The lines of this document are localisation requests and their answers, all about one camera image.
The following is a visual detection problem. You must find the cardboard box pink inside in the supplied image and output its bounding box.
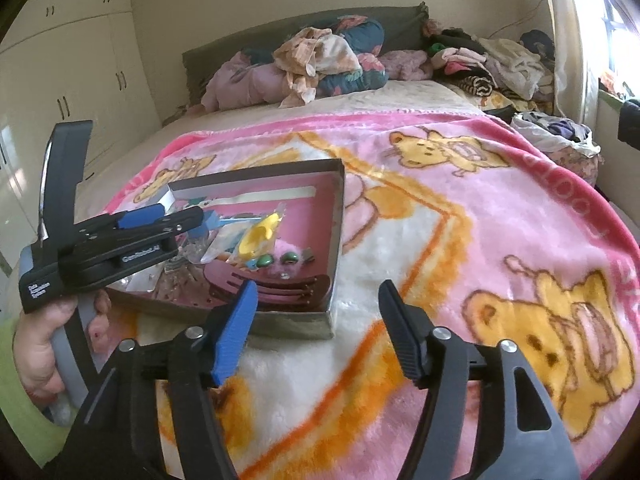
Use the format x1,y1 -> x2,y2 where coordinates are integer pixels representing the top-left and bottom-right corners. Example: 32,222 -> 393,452
105,158 -> 347,342

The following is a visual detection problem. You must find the peach floral cloth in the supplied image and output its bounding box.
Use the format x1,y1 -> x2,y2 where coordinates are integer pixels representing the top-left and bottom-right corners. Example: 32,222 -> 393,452
272,27 -> 364,109

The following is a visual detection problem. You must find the person's left hand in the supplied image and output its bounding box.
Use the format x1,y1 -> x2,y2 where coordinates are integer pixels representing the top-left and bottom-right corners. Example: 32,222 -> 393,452
12,290 -> 113,403

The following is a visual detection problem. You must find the glitter hair clip clear packet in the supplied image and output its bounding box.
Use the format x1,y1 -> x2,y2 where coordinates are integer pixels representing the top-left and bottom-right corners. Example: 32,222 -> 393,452
115,259 -> 208,308

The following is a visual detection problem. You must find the person's left forearm green sleeve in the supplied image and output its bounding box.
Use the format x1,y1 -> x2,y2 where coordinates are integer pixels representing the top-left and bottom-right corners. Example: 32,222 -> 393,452
0,320 -> 76,467

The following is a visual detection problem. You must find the pink printed bear blanket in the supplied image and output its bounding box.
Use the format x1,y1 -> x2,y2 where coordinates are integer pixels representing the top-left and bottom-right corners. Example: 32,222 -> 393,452
102,112 -> 640,480

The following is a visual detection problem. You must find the white plastic bag of clothes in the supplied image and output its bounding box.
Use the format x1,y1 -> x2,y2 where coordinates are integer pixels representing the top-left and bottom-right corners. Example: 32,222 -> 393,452
510,111 -> 602,161

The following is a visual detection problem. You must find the cream wardrobe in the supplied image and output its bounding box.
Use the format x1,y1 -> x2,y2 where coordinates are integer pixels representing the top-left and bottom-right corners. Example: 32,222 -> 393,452
0,0 -> 162,281

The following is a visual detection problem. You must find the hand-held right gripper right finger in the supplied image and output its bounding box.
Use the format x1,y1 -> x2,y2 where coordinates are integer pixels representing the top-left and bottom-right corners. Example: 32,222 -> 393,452
377,279 -> 583,480

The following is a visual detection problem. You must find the yellow accessory clear packet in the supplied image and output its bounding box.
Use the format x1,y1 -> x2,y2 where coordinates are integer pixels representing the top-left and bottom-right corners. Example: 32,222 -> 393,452
202,204 -> 289,267

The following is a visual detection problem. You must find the window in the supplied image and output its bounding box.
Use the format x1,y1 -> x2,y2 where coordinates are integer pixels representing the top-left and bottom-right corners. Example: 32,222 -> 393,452
599,0 -> 640,96

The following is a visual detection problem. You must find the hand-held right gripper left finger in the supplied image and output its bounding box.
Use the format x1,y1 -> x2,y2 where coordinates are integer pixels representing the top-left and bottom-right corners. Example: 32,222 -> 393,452
52,280 -> 261,480

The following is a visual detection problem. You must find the dark blue floral quilt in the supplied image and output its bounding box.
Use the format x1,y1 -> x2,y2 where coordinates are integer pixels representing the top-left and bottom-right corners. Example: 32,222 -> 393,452
240,15 -> 391,99

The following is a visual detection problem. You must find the dark object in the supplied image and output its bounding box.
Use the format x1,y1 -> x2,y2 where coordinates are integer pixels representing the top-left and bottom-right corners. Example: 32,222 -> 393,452
617,98 -> 640,152

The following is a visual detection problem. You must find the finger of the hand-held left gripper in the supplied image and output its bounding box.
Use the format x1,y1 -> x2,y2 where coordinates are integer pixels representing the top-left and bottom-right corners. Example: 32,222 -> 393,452
74,203 -> 167,237
94,208 -> 207,244

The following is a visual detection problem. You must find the maroon hair comb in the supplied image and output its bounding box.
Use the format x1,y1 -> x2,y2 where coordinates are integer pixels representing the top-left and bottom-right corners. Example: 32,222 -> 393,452
202,263 -> 334,312

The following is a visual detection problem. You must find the bed with beige sheet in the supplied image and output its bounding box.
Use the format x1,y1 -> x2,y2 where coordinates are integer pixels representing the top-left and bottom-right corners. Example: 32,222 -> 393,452
100,77 -> 601,261

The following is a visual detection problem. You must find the small pink plush garment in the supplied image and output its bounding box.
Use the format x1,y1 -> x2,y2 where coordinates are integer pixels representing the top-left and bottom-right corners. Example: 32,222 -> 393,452
380,49 -> 436,81

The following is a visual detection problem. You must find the pink fluffy hair clip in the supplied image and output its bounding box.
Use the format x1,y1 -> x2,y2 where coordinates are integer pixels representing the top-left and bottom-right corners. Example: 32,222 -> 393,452
252,240 -> 316,281

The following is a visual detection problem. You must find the white curtain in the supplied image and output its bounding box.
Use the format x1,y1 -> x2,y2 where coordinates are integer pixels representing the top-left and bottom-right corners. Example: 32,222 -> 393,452
537,0 -> 602,126

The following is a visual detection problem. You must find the pile of clothes and pillows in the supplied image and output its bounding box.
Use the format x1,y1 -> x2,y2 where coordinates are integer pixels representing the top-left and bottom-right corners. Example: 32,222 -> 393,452
181,2 -> 431,107

